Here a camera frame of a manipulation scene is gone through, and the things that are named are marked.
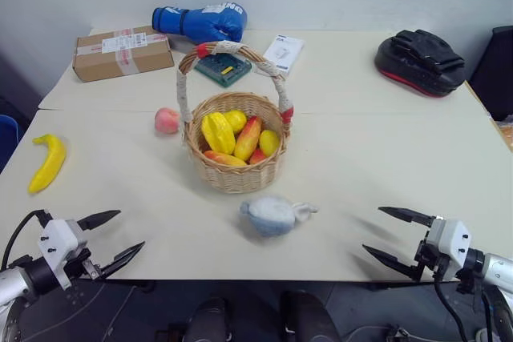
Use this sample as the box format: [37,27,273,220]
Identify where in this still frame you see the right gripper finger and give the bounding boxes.
[378,206,437,228]
[362,243,422,282]

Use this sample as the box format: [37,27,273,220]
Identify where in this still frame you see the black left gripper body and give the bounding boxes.
[68,219,103,280]

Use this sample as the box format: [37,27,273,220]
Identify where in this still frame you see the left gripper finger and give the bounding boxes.
[99,240,147,280]
[77,209,122,231]

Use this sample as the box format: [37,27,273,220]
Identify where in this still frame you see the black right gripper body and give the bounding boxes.
[412,237,449,283]

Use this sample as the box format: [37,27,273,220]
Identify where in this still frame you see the wicker basket with handle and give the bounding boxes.
[176,40,296,195]

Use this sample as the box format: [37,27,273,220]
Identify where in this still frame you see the small red toy fruit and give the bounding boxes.
[248,147,269,166]

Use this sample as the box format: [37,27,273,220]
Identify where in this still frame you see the yellow toy banana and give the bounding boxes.
[27,133,67,195]

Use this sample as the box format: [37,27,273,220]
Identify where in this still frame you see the pink toy peach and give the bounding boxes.
[154,107,181,135]

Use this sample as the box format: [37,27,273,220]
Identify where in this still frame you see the blue chair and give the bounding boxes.
[0,114,19,175]

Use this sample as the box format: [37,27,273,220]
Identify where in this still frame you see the blue white plush toy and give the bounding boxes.
[239,194,320,239]

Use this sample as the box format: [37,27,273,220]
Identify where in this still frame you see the orange yellow toy mango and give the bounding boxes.
[203,150,248,168]

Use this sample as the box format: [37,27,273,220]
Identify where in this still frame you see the yellow toy starfruit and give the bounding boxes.
[200,112,238,155]

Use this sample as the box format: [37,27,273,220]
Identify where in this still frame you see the black red punching pad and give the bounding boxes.
[374,29,467,99]

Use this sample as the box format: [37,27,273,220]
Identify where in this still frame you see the yellow toy lemon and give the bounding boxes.
[223,110,248,135]
[258,129,281,158]

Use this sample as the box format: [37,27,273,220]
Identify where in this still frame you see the taped brown cardboard box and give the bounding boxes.
[71,25,176,84]

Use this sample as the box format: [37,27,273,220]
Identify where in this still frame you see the red yellow toy mango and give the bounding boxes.
[233,115,264,162]

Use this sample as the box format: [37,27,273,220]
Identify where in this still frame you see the black cabinet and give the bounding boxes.
[468,25,513,122]

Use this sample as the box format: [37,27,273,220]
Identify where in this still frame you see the green circuit board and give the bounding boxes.
[194,53,253,88]

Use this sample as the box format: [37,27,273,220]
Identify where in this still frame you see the white flat product box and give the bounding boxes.
[262,31,306,77]

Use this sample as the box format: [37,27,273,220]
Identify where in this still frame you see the blue boxing glove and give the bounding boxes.
[151,0,248,45]

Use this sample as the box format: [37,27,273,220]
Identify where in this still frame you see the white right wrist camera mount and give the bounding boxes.
[424,216,473,280]

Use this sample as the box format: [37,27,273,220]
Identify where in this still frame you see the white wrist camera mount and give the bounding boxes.
[37,219,88,291]
[424,216,473,280]

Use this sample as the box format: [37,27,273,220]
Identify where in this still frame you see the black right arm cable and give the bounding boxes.
[434,276,471,342]

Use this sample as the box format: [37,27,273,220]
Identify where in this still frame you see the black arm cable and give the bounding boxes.
[434,276,471,342]
[0,209,50,272]

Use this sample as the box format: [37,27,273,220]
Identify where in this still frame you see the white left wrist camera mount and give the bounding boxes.
[37,219,88,291]

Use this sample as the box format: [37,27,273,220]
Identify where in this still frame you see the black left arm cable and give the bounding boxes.
[0,209,50,272]

